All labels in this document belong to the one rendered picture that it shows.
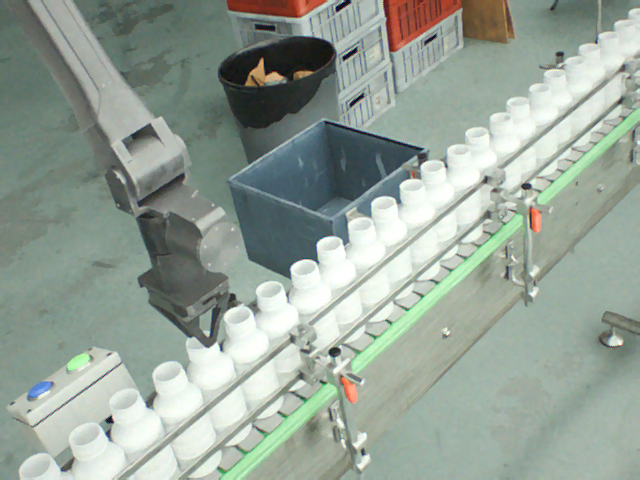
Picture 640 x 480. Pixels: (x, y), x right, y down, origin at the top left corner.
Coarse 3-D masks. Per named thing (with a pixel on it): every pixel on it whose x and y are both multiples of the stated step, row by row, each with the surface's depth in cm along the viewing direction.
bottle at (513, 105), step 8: (512, 104) 144; (520, 104) 144; (528, 104) 142; (512, 112) 141; (520, 112) 141; (528, 112) 142; (520, 120) 142; (528, 120) 143; (520, 128) 142; (528, 128) 142; (520, 136) 142; (528, 136) 142; (520, 144) 143; (528, 152) 144; (528, 160) 145; (528, 168) 146
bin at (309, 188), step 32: (320, 128) 196; (352, 128) 190; (256, 160) 185; (288, 160) 192; (320, 160) 200; (352, 160) 197; (384, 160) 189; (416, 160) 175; (256, 192) 174; (288, 192) 195; (320, 192) 203; (352, 192) 203; (384, 192) 171; (256, 224) 182; (288, 224) 172; (320, 224) 164; (256, 256) 189; (288, 256) 179
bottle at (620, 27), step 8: (616, 24) 161; (624, 24) 162; (632, 24) 160; (616, 32) 161; (624, 32) 160; (632, 32) 160; (624, 40) 160; (632, 40) 161; (624, 48) 161; (632, 48) 161; (624, 56) 161; (624, 80) 164; (624, 88) 165
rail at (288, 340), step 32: (544, 128) 143; (512, 160) 138; (512, 192) 142; (480, 224) 137; (352, 288) 117; (320, 352) 116; (288, 384) 113; (192, 416) 101; (256, 416) 110; (160, 448) 98
